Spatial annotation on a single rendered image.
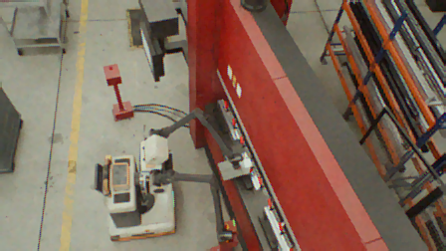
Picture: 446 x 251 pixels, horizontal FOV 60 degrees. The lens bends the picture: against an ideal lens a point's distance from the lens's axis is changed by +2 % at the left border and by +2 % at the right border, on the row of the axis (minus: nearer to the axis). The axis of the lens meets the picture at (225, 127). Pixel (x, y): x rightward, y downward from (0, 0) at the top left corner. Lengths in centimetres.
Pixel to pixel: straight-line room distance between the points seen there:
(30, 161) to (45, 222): 80
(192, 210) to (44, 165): 180
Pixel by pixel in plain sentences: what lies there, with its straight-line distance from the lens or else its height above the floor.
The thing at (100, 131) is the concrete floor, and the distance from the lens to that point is 496.
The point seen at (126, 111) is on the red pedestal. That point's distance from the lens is 493.
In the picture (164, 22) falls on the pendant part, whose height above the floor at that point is 192.
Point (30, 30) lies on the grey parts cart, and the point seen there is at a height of 33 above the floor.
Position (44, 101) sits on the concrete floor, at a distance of 545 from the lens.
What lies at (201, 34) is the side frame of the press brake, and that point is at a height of 186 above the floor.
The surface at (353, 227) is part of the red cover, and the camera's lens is 200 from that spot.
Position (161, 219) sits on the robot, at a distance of 402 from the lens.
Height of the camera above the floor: 404
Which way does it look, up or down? 56 degrees down
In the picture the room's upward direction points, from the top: 7 degrees clockwise
